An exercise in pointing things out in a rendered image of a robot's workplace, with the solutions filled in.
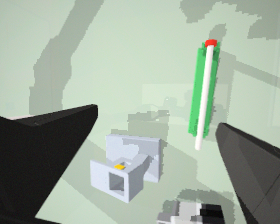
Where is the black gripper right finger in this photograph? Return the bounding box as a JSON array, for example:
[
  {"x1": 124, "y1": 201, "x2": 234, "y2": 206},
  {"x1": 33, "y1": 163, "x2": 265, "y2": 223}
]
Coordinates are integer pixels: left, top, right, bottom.
[{"x1": 215, "y1": 122, "x2": 280, "y2": 224}]

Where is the white pin with red cap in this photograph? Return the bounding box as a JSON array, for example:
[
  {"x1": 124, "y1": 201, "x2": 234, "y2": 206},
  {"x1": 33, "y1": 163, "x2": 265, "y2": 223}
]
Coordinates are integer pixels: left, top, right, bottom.
[{"x1": 196, "y1": 39, "x2": 217, "y2": 151}]

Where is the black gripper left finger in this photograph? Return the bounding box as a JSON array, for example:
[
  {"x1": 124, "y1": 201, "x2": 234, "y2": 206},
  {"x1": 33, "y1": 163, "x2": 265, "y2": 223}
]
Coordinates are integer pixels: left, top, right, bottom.
[{"x1": 0, "y1": 104, "x2": 98, "y2": 217}]

